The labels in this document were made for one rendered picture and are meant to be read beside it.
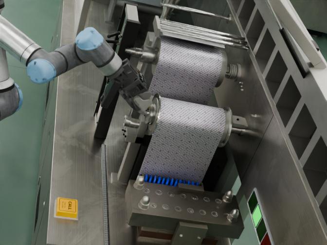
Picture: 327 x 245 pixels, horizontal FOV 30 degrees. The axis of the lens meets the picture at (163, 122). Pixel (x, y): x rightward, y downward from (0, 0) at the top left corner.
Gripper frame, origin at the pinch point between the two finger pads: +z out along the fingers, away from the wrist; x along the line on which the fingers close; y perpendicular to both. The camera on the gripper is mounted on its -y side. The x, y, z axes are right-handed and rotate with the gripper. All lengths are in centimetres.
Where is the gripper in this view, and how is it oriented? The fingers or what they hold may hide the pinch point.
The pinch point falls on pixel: (143, 112)
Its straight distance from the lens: 203.3
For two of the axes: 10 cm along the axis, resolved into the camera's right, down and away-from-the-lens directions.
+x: -1.0, -6.0, 7.9
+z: 5.4, 6.3, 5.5
